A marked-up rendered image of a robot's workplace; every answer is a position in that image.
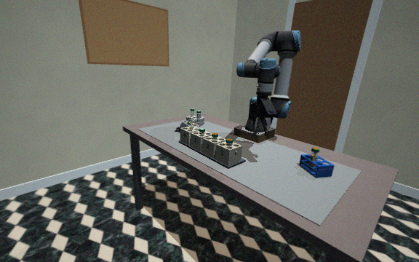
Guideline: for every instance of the white tube rack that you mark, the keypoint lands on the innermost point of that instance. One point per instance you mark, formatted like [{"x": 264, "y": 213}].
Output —
[{"x": 194, "y": 122}]

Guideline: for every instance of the blue tube rack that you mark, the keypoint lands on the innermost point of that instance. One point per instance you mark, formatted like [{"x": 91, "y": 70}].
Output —
[{"x": 319, "y": 171}]

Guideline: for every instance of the grey bench mat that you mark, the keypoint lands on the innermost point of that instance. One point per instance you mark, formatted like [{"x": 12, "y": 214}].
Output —
[{"x": 271, "y": 170}]

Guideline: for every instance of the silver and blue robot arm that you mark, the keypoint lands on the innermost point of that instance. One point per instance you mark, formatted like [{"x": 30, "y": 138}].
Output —
[{"x": 266, "y": 70}]

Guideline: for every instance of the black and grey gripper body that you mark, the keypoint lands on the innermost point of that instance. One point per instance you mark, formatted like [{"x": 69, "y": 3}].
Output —
[{"x": 256, "y": 106}]

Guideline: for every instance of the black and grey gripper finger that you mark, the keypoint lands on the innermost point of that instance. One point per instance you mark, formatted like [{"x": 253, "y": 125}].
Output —
[
  {"x": 255, "y": 122},
  {"x": 267, "y": 123}
]

